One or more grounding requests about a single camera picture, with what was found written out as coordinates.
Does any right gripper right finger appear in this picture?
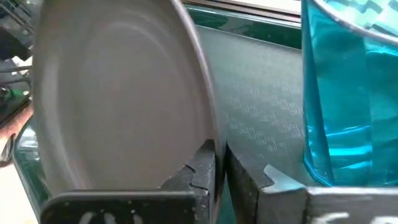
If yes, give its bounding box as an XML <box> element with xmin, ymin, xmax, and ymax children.
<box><xmin>225</xmin><ymin>143</ymin><xmax>398</xmax><ymax>224</ymax></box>

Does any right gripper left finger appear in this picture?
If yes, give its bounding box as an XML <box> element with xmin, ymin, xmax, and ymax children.
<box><xmin>39</xmin><ymin>139</ymin><xmax>218</xmax><ymax>224</ymax></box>

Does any blue translucent faceted cup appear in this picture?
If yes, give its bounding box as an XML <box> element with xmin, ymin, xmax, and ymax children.
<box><xmin>300</xmin><ymin>0</ymin><xmax>398</xmax><ymax>188</ymax></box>

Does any dark grey round plate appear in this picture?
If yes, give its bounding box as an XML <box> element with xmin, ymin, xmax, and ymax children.
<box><xmin>32</xmin><ymin>0</ymin><xmax>219</xmax><ymax>197</ymax></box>

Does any dark green plastic tray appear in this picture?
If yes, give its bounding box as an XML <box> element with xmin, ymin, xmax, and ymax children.
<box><xmin>12</xmin><ymin>4</ymin><xmax>307</xmax><ymax>224</ymax></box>

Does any black aluminium table frame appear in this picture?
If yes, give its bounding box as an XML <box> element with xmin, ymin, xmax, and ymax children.
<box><xmin>182</xmin><ymin>0</ymin><xmax>302</xmax><ymax>24</ymax></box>

